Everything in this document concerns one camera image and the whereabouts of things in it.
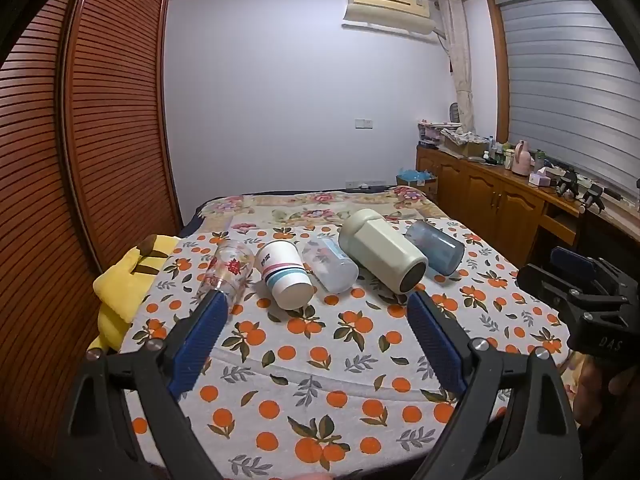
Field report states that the pink thermos jug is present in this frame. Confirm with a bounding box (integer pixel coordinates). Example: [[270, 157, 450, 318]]
[[512, 138, 532, 177]]

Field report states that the cream insulated cup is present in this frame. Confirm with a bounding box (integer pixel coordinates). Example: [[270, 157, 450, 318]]
[[338, 208, 429, 295]]

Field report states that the clear glass cup red print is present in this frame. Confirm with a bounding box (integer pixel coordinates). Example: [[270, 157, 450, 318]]
[[197, 240, 256, 307]]

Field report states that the grey window blind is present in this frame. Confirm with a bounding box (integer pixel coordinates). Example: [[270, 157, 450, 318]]
[[497, 0, 640, 197]]

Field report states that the cardboard box with cloth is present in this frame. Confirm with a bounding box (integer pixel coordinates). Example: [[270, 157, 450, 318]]
[[439, 129, 489, 157]]

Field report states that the wooden cabinet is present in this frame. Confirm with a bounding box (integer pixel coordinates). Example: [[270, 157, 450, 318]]
[[415, 144, 640, 273]]

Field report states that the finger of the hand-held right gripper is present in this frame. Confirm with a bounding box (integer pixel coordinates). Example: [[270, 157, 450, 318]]
[[516, 263, 626, 322], [550, 246, 627, 292]]

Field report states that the blue translucent cup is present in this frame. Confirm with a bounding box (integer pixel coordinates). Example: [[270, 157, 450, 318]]
[[404, 219, 466, 276]]

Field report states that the black tripod gadget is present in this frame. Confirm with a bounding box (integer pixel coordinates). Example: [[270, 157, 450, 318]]
[[581, 184, 607, 212], [555, 169, 582, 197]]

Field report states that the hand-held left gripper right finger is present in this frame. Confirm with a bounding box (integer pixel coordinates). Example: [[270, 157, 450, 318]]
[[406, 290, 585, 480]]

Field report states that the person's right hand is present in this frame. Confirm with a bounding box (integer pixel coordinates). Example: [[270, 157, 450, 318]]
[[572, 359, 621, 429]]

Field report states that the pink storage stack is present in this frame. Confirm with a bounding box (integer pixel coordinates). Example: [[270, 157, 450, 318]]
[[418, 120, 444, 147]]

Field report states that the white striped cup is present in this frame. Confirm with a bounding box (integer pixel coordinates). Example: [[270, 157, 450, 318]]
[[255, 240, 316, 311]]

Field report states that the clear pale plastic cup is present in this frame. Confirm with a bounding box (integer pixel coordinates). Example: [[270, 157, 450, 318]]
[[301, 236, 360, 294]]

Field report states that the yellow plush toy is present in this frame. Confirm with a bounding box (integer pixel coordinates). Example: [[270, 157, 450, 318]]
[[87, 233, 177, 354]]

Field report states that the beige curtain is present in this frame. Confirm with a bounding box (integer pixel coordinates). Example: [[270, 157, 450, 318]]
[[438, 0, 477, 134]]

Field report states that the orange fruit print blanket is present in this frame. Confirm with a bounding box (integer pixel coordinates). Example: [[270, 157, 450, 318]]
[[87, 217, 576, 480]]

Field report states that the cream air conditioner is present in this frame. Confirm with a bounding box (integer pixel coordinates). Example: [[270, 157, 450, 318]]
[[341, 0, 437, 36]]

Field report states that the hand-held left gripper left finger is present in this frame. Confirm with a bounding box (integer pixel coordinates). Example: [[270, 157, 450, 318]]
[[55, 290, 231, 480]]

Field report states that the wooden louvred wardrobe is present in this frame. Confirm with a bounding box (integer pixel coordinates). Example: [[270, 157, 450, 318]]
[[0, 0, 184, 467]]

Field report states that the floral blanket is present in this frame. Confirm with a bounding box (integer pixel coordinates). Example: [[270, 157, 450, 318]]
[[192, 185, 444, 235]]

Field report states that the box with blue bag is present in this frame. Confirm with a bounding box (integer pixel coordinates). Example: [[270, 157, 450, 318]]
[[396, 168, 439, 202]]

